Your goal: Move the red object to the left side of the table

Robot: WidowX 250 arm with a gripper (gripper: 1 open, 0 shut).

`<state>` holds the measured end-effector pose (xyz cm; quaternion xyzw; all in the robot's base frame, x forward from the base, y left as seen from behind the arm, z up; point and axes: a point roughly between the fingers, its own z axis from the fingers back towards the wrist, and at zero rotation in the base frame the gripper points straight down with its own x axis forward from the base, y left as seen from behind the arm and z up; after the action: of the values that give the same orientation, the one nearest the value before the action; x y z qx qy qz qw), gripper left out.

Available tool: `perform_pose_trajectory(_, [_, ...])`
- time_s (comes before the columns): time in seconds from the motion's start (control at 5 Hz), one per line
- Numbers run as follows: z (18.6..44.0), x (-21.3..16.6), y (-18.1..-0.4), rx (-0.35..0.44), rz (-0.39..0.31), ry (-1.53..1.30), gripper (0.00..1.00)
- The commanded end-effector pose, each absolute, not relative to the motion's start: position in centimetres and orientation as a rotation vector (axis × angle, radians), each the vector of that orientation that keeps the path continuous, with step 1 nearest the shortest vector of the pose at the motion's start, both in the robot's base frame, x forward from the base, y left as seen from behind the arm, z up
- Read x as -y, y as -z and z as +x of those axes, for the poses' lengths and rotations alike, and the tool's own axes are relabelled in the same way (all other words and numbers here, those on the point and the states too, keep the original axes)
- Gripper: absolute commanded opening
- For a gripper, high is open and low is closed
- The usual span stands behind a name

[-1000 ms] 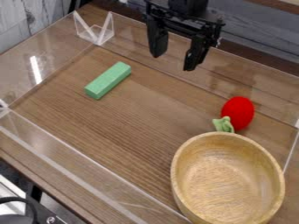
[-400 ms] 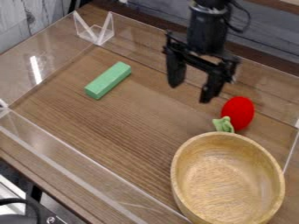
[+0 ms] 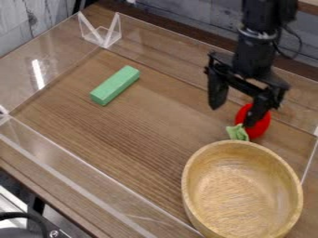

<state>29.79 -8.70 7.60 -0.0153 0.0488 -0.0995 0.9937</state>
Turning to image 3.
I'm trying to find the black metal clamp base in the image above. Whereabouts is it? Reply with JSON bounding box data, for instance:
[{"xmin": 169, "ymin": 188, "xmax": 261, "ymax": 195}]
[{"xmin": 25, "ymin": 214, "xmax": 82, "ymax": 238}]

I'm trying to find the green rectangular block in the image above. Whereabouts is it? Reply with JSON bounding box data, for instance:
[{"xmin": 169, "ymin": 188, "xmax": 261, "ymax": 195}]
[{"xmin": 89, "ymin": 65, "xmax": 140, "ymax": 106}]

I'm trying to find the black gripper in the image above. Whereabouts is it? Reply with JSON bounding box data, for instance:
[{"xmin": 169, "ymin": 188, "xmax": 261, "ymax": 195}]
[{"xmin": 203, "ymin": 51, "xmax": 291, "ymax": 127}]

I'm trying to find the black cable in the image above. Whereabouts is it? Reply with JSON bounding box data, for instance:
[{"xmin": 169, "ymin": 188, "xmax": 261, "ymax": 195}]
[{"xmin": 0, "ymin": 211, "xmax": 42, "ymax": 238}]

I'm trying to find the red plush radish toy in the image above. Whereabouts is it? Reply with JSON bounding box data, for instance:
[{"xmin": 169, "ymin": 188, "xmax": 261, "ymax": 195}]
[{"xmin": 225, "ymin": 103, "xmax": 271, "ymax": 141}]

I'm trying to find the clear acrylic enclosure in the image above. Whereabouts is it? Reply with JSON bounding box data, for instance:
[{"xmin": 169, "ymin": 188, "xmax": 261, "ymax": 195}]
[{"xmin": 0, "ymin": 10, "xmax": 318, "ymax": 238}]

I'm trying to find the wooden bowl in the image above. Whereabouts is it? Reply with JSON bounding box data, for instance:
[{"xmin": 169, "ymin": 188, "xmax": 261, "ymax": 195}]
[{"xmin": 181, "ymin": 140, "xmax": 303, "ymax": 238}]

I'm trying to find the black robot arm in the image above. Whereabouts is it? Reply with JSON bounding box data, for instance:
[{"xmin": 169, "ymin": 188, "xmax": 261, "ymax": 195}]
[{"xmin": 204, "ymin": 0, "xmax": 297, "ymax": 127}]

